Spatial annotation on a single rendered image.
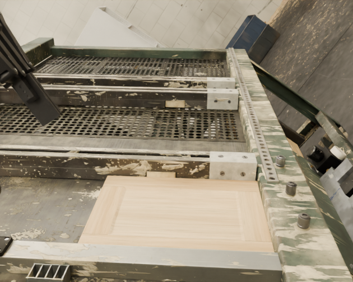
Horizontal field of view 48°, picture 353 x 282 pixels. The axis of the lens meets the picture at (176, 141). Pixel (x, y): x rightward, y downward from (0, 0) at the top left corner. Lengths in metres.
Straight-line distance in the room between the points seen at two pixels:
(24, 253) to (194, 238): 0.34
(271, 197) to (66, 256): 0.48
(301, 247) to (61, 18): 5.88
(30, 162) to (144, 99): 0.64
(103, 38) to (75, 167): 3.85
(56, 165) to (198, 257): 0.52
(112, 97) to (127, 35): 3.23
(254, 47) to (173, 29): 1.49
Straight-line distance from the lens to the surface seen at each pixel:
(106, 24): 4.88
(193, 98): 1.62
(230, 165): 1.06
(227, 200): 1.00
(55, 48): 2.65
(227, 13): 6.24
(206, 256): 0.80
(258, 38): 5.28
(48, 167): 1.15
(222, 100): 1.62
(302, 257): 0.81
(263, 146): 1.20
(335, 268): 0.81
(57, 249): 0.84
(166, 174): 1.08
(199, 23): 6.22
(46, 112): 0.58
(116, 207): 0.97
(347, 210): 1.02
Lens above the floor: 1.33
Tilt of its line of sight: 11 degrees down
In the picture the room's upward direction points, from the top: 57 degrees counter-clockwise
